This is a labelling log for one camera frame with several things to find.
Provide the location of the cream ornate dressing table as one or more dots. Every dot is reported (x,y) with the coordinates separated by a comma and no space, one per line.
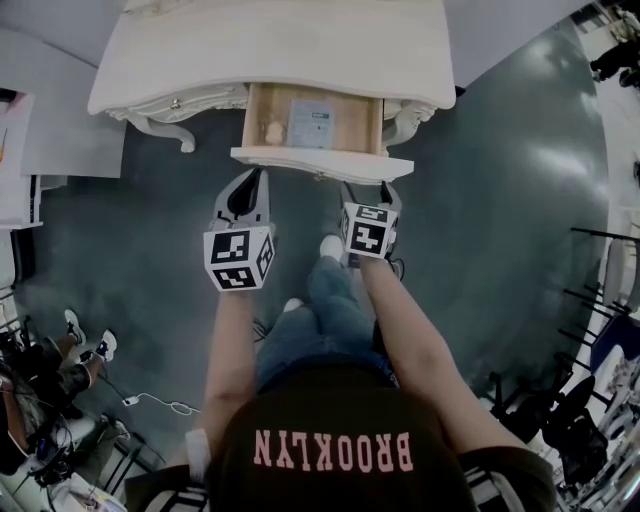
(275,45)

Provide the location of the pale paper booklet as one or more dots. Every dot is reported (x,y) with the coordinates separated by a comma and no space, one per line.
(311,122)

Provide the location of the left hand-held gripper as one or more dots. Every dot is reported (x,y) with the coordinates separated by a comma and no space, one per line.
(232,250)

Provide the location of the blue chair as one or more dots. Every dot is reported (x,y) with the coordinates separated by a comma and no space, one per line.
(612,345)

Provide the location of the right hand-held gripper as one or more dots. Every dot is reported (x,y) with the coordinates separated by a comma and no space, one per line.
(367,232)

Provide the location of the person's dark printed t-shirt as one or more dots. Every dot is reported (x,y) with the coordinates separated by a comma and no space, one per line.
(340,415)

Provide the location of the black office chair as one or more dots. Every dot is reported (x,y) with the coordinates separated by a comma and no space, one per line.
(565,420)

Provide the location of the person's left forearm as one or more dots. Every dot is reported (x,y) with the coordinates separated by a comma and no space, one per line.
(232,350)

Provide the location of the large cream drawer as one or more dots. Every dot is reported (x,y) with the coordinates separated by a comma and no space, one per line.
(320,162)

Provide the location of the small cream drawer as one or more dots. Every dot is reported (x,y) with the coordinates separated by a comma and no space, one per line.
(200,105)

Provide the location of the person's white shoe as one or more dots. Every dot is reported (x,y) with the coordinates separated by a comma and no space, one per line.
(331,246)
(293,305)

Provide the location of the small beige item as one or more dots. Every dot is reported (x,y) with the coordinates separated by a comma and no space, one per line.
(274,134)

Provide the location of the person's blue jeans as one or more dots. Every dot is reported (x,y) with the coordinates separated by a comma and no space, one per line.
(325,320)

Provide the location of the person's right forearm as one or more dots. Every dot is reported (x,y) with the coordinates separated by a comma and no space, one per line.
(410,340)

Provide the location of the white power adapter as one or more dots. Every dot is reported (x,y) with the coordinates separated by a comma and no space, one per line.
(131,400)

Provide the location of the black hip-worn device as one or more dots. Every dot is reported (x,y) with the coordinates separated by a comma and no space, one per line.
(377,335)

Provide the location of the white fabric piece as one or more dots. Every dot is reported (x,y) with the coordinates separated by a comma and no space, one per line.
(197,455)

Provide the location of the grey chair with black legs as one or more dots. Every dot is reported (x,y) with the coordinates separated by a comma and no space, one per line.
(617,272)

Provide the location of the white shelf cabinet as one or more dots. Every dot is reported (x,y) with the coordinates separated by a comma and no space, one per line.
(65,150)

